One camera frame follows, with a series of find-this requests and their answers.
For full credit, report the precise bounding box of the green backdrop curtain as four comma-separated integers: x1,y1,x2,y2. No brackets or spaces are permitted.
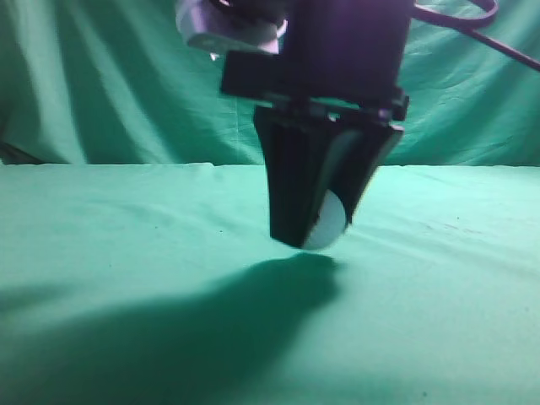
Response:
1,1,539,166

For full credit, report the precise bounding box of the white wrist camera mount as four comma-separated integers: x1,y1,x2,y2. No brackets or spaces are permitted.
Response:
175,1,288,58

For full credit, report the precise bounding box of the green table cloth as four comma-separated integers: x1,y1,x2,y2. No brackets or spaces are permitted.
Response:
1,164,539,404

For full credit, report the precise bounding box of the black cable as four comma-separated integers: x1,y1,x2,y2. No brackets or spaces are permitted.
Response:
411,0,540,71

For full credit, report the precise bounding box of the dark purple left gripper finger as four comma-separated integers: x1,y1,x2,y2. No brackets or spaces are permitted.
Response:
254,106,332,248

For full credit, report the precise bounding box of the white ball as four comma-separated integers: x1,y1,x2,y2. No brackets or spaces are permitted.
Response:
302,191,348,251

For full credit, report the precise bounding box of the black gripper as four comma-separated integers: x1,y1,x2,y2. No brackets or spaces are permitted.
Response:
220,1,412,224

